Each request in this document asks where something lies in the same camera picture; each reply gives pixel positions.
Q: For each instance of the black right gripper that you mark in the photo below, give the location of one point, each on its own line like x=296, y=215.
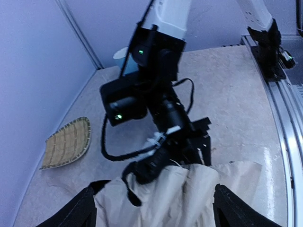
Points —
x=191, y=145

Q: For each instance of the aluminium front rail frame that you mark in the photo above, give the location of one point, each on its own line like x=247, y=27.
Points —
x=287, y=109

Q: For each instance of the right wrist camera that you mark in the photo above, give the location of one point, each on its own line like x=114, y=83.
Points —
x=149, y=168

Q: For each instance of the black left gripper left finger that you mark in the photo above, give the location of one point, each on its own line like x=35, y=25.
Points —
x=80, y=211

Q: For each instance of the light blue ceramic mug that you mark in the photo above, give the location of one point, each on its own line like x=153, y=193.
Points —
x=119, y=58

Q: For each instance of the beige folding umbrella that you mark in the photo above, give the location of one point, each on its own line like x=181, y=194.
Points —
x=182, y=196

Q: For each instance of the right aluminium corner post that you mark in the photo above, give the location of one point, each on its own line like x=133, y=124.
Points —
x=67, y=13

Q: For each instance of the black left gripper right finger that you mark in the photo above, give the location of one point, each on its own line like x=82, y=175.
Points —
x=232, y=211

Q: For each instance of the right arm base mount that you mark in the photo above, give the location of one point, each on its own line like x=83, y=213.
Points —
x=270, y=56

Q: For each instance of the woven bamboo tray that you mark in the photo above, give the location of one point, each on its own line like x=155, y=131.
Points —
x=67, y=144

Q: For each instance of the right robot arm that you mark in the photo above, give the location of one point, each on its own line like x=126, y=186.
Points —
x=146, y=84

